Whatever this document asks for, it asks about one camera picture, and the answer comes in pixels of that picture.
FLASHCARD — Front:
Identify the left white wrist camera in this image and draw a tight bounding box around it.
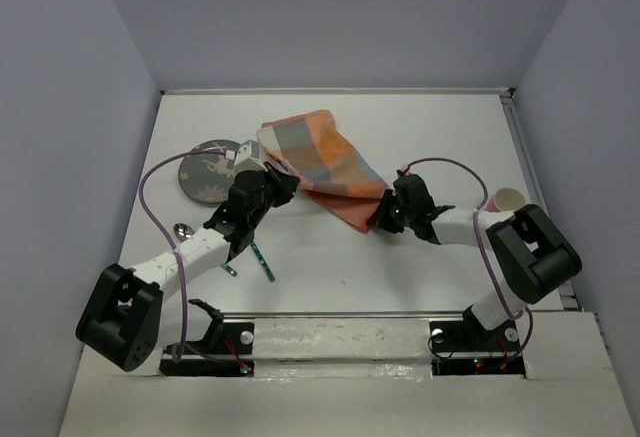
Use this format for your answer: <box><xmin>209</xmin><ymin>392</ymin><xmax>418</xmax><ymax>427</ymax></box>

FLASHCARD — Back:
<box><xmin>224</xmin><ymin>140</ymin><xmax>266</xmax><ymax>172</ymax></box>

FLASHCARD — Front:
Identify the orange grey checkered cloth napkin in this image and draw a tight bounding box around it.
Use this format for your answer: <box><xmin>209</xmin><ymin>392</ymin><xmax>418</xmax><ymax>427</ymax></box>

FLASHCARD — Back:
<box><xmin>257</xmin><ymin>110</ymin><xmax>388</xmax><ymax>233</ymax></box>

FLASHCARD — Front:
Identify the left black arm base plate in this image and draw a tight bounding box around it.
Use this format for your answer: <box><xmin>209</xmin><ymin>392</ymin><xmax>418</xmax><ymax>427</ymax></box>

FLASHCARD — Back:
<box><xmin>159</xmin><ymin>320</ymin><xmax>255</xmax><ymax>378</ymax></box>

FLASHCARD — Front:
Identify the spoon with teal handle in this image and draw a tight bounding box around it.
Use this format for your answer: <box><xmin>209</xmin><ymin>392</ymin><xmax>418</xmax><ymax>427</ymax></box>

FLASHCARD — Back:
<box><xmin>173</xmin><ymin>223</ymin><xmax>238</xmax><ymax>277</ymax></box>

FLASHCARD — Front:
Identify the dark round deer plate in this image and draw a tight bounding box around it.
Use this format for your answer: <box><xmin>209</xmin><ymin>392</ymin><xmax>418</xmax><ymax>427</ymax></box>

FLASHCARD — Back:
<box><xmin>178</xmin><ymin>139</ymin><xmax>240</xmax><ymax>206</ymax></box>

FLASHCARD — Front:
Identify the white front cover panel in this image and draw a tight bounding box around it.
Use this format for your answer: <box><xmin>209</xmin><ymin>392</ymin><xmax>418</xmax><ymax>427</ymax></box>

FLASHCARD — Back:
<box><xmin>61</xmin><ymin>313</ymin><xmax>634</xmax><ymax>436</ymax></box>

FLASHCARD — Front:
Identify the red white paper cup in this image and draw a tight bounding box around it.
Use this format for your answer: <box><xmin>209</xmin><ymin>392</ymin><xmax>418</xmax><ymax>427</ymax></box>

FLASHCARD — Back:
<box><xmin>485</xmin><ymin>187</ymin><xmax>527</xmax><ymax>213</ymax></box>

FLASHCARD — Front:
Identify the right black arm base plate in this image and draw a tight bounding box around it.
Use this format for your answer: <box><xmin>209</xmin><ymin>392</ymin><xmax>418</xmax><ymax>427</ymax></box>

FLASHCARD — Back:
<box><xmin>427</xmin><ymin>320</ymin><xmax>526</xmax><ymax>377</ymax></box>

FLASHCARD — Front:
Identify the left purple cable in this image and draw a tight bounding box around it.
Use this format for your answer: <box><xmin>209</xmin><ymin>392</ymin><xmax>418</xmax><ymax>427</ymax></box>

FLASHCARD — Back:
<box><xmin>138</xmin><ymin>151</ymin><xmax>251</xmax><ymax>373</ymax></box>

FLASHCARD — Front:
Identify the aluminium table edge rail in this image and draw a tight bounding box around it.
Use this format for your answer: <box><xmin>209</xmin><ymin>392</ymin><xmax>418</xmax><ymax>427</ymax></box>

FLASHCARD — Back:
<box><xmin>161</xmin><ymin>87</ymin><xmax>511</xmax><ymax>97</ymax></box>

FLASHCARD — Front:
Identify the purple cable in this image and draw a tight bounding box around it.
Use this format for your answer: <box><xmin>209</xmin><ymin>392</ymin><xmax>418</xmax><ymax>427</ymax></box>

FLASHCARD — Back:
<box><xmin>138</xmin><ymin>151</ymin><xmax>251</xmax><ymax>373</ymax></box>
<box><xmin>397</xmin><ymin>157</ymin><xmax>534</xmax><ymax>372</ymax></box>

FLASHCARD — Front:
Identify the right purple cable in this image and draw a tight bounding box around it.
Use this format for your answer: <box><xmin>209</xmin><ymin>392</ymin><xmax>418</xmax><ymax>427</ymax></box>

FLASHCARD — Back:
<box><xmin>397</xmin><ymin>157</ymin><xmax>534</xmax><ymax>372</ymax></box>

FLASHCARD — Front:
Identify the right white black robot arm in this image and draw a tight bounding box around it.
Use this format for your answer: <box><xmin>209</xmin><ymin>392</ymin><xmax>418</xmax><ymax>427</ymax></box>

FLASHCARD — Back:
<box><xmin>367</xmin><ymin>174</ymin><xmax>582</xmax><ymax>349</ymax></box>

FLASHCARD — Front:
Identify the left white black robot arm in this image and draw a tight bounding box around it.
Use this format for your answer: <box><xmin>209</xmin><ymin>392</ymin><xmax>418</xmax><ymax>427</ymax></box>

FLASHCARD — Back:
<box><xmin>75</xmin><ymin>163</ymin><xmax>300</xmax><ymax>372</ymax></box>

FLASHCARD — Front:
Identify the fork with teal handle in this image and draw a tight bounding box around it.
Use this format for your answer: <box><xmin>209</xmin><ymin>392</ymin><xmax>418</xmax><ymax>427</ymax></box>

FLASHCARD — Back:
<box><xmin>251</xmin><ymin>242</ymin><xmax>276</xmax><ymax>282</ymax></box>

